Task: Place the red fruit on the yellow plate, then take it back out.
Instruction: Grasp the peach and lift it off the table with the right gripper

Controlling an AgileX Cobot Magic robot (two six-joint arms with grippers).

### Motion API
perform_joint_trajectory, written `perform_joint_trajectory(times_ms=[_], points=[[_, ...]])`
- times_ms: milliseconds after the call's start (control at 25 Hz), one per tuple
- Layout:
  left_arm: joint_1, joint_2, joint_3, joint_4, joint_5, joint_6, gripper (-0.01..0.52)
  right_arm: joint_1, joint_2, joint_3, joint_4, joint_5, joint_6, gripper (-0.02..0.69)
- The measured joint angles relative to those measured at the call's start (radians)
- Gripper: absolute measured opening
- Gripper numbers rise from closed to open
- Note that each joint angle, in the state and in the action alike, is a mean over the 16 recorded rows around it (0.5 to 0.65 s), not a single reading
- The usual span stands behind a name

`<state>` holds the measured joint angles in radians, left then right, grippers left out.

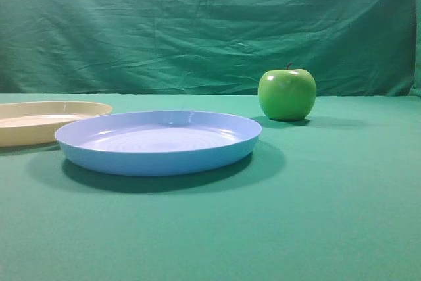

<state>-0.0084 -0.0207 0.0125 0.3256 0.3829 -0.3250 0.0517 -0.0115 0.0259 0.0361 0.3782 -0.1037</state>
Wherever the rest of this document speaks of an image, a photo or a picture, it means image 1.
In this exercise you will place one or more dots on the green apple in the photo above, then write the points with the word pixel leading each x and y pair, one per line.
pixel 287 94

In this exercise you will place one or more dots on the blue plastic plate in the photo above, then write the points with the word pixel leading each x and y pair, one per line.
pixel 158 143

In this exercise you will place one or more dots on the yellow plastic plate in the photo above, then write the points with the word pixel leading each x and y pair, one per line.
pixel 34 123

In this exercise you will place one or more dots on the green backdrop cloth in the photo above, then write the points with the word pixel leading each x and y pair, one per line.
pixel 351 47

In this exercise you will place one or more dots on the green table cloth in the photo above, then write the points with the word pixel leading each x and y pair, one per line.
pixel 335 197

